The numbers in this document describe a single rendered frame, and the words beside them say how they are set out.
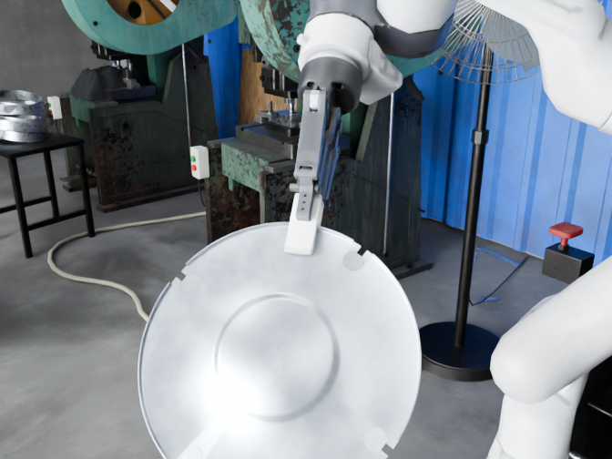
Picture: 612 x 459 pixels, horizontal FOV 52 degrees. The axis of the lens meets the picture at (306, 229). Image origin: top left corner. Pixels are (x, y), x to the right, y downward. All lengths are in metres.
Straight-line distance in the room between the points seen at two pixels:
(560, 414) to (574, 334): 0.18
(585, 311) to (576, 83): 0.33
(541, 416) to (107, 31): 3.09
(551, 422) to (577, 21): 0.61
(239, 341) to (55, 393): 1.75
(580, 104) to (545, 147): 2.43
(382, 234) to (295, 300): 2.27
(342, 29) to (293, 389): 0.41
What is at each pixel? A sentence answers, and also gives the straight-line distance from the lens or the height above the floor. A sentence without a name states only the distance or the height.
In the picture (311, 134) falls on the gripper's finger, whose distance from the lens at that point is 0.68.
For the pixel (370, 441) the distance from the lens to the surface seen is 0.62.
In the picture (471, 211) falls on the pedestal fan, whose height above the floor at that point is 0.57.
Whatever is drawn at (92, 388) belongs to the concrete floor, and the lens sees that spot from 2.35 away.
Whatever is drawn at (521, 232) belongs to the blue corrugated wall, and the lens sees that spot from 3.35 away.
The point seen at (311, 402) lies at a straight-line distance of 0.63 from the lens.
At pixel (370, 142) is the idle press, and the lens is 2.71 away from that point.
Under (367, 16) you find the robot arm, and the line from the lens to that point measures 0.80.
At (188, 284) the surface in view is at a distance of 0.70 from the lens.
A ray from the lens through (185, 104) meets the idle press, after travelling 4.18.
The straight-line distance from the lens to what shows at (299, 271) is 0.67.
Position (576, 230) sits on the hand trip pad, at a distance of 1.61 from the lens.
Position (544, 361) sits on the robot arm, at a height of 0.82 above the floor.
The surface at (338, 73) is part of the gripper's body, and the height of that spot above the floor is 1.21.
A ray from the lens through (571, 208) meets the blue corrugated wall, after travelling 3.20.
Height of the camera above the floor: 1.30
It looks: 22 degrees down
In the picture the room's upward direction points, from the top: straight up
